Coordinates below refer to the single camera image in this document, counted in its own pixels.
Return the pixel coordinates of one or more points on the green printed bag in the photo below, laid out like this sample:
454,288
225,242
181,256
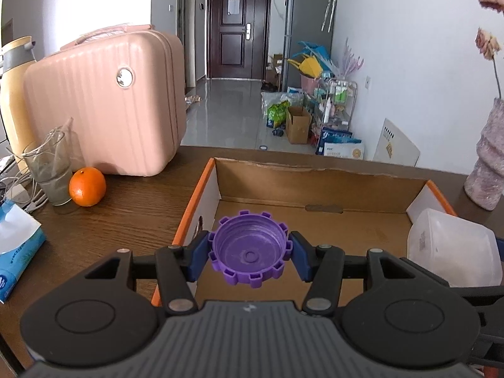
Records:
277,112

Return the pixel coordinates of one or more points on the dark brown entrance door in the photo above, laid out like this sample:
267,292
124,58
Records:
236,47

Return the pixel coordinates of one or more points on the cardboard box with orange edges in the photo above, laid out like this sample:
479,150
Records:
334,193

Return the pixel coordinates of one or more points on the clear folded umbrella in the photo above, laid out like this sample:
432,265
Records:
330,4

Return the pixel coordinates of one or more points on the translucent white plastic container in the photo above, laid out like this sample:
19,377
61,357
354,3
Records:
453,244

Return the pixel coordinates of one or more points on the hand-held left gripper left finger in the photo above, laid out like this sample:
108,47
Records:
199,258

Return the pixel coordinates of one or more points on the pink hard-shell suitcase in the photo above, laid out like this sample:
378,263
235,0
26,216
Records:
98,106

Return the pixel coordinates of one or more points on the blue and white carton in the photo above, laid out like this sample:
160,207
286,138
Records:
342,150

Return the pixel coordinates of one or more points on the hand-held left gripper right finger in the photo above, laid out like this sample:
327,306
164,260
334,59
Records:
300,258

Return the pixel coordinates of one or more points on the grey refrigerator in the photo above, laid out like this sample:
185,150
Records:
303,27

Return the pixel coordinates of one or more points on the blue tissue pack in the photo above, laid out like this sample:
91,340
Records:
15,260

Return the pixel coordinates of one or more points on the yellow thermos jug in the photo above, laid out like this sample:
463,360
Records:
13,98

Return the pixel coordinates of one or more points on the pink textured vase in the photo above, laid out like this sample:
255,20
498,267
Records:
488,165

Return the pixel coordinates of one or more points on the dark shoes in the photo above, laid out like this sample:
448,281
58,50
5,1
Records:
269,86

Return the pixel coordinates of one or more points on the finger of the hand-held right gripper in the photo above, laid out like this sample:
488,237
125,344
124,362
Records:
484,297

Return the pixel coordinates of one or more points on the yellow clothes hangers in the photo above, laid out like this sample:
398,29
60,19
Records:
309,67

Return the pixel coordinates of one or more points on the pink plastic bucket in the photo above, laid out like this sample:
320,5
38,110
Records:
309,82

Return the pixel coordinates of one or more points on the brown cardboard boxes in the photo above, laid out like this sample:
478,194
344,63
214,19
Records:
276,69

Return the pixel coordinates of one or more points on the blue clothes hangers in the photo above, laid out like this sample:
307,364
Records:
315,49

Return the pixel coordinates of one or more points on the white plastic bag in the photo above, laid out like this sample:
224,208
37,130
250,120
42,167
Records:
279,96

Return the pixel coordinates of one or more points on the white wall socket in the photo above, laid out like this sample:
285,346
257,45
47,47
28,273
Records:
368,82

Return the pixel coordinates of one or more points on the clear drinking glass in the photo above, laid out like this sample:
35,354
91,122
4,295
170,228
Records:
51,173

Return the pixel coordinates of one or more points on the white flat board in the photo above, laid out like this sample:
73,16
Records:
397,145

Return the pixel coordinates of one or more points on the purple notched bottle cap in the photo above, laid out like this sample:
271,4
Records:
248,244

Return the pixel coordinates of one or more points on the purple clothes hangers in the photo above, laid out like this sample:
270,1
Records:
350,63

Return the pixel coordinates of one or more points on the orange fruit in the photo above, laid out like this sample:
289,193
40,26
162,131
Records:
87,187

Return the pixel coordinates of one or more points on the white paper sheet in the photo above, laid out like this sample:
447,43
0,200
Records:
234,6

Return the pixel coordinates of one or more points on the dark blue slipper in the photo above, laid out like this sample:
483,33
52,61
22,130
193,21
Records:
277,132

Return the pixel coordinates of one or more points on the small open cardboard box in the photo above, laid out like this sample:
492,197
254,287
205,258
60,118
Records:
299,126

